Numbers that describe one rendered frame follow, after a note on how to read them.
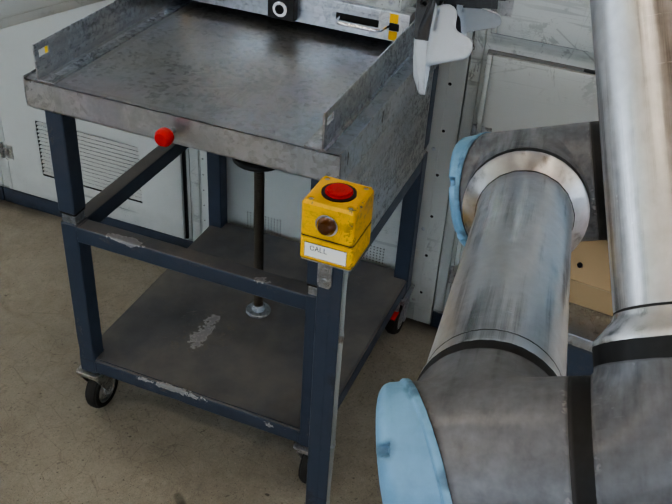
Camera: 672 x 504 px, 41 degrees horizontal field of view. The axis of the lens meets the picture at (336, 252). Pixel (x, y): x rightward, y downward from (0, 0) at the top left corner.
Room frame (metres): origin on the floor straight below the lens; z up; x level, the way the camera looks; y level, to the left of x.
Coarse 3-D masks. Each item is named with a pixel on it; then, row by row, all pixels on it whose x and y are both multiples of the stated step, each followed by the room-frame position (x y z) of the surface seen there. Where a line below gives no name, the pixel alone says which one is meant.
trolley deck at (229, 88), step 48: (144, 48) 1.66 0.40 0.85; (192, 48) 1.67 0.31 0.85; (240, 48) 1.69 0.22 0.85; (288, 48) 1.71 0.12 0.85; (336, 48) 1.72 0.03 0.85; (384, 48) 1.74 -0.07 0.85; (48, 96) 1.47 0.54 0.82; (96, 96) 1.44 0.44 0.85; (144, 96) 1.45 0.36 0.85; (192, 96) 1.46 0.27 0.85; (240, 96) 1.47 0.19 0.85; (288, 96) 1.49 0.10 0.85; (336, 96) 1.50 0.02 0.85; (384, 96) 1.51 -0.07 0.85; (192, 144) 1.37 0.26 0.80; (240, 144) 1.34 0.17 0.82; (288, 144) 1.31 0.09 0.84; (336, 144) 1.32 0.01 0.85
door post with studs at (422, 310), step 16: (464, 64) 1.91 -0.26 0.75; (448, 80) 1.92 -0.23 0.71; (464, 80) 1.91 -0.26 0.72; (448, 96) 1.92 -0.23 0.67; (448, 112) 1.91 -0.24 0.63; (448, 128) 1.91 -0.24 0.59; (448, 144) 1.91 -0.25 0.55; (448, 160) 1.91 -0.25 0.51; (448, 176) 1.91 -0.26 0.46; (432, 208) 1.92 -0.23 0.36; (432, 224) 1.91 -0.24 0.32; (432, 240) 1.91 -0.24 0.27; (432, 256) 1.91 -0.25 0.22; (432, 272) 1.91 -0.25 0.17; (432, 288) 1.91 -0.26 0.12; (416, 304) 1.92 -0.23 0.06; (416, 320) 1.92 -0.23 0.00
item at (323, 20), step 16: (208, 0) 1.87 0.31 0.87; (224, 0) 1.86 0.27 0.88; (240, 0) 1.85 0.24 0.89; (256, 0) 1.83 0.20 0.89; (304, 0) 1.80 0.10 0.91; (320, 0) 1.78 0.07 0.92; (336, 0) 1.78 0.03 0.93; (304, 16) 1.80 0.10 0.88; (320, 16) 1.78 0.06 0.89; (336, 16) 1.77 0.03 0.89; (352, 16) 1.76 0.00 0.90; (368, 16) 1.75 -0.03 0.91; (400, 16) 1.73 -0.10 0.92; (352, 32) 1.76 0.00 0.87; (368, 32) 1.75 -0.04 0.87; (400, 32) 1.72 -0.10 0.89
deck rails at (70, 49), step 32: (128, 0) 1.76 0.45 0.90; (160, 0) 1.87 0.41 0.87; (192, 0) 1.93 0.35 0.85; (64, 32) 1.56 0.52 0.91; (96, 32) 1.65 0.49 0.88; (128, 32) 1.72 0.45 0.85; (64, 64) 1.55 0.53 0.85; (384, 64) 1.56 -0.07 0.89; (352, 96) 1.40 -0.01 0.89; (320, 128) 1.36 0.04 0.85
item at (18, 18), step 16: (0, 0) 1.76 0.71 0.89; (16, 0) 1.79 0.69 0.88; (32, 0) 1.81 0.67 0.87; (48, 0) 1.84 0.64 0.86; (64, 0) 1.87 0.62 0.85; (80, 0) 1.87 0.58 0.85; (96, 0) 1.90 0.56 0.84; (0, 16) 1.75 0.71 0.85; (16, 16) 1.75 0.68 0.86; (32, 16) 1.78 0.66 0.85
